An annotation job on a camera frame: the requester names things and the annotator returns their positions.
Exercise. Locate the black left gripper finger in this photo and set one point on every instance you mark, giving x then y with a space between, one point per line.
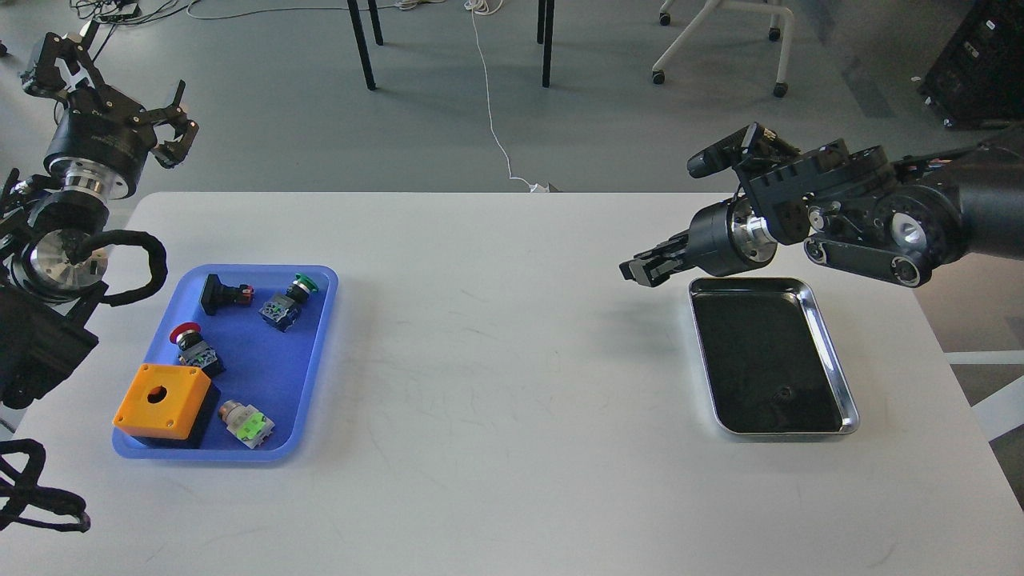
62 70
144 123

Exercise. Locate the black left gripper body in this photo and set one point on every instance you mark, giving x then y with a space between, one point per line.
99 129

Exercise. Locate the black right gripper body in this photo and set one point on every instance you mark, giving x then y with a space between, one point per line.
728 238

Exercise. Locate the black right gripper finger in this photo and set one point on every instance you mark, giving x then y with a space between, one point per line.
652 272
675 247

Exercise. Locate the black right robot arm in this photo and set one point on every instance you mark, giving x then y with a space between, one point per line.
852 211

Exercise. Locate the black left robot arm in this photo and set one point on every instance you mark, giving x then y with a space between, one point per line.
59 261

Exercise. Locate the silver metal tray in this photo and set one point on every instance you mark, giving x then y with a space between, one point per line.
761 333

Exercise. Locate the red mushroom push button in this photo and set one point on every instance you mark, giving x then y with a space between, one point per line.
194 351

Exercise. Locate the blue plastic tray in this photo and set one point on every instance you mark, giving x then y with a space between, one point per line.
272 370

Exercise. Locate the white rolling chair base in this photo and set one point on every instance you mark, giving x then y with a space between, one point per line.
707 30

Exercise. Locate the black table leg left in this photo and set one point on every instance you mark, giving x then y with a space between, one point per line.
361 39

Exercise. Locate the black table leg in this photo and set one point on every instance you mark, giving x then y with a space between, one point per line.
544 35
361 39

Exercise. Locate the black table leg right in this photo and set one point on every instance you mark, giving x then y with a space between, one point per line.
544 35

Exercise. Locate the silver button green contact block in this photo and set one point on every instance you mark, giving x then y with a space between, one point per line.
245 423

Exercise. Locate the black equipment case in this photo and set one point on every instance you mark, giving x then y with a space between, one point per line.
977 80

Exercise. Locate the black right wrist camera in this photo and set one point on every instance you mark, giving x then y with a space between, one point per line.
752 150

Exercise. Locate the black selector switch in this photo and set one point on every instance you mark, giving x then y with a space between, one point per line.
215 295

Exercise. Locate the green push button switch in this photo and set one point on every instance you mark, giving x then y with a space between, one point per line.
282 309

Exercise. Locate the orange button enclosure box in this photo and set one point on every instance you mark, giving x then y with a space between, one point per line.
166 403

